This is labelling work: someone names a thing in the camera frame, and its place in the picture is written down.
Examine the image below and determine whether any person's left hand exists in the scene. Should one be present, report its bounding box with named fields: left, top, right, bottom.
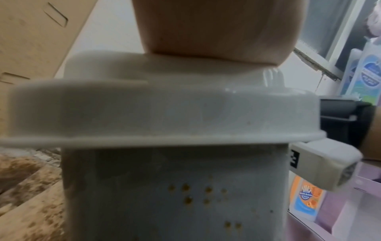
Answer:
left=131, top=0, right=309, bottom=66

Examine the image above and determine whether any white pedal trash bin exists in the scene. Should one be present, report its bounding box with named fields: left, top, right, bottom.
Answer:
left=0, top=50, right=327, bottom=241

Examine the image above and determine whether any tan cardboard panel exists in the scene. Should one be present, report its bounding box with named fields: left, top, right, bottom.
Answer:
left=0, top=0, right=100, bottom=138

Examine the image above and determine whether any white bottle blue orange label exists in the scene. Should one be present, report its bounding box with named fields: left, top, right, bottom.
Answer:
left=288, top=175, right=326, bottom=222

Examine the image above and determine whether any purple display box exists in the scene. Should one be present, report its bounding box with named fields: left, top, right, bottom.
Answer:
left=286, top=162, right=381, bottom=241

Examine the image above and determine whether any stained brown cardboard floor sheet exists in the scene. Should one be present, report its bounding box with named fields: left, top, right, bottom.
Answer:
left=0, top=146, right=67, bottom=241

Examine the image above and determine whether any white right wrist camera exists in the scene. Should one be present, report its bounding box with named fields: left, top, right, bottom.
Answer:
left=290, top=138, right=364, bottom=192

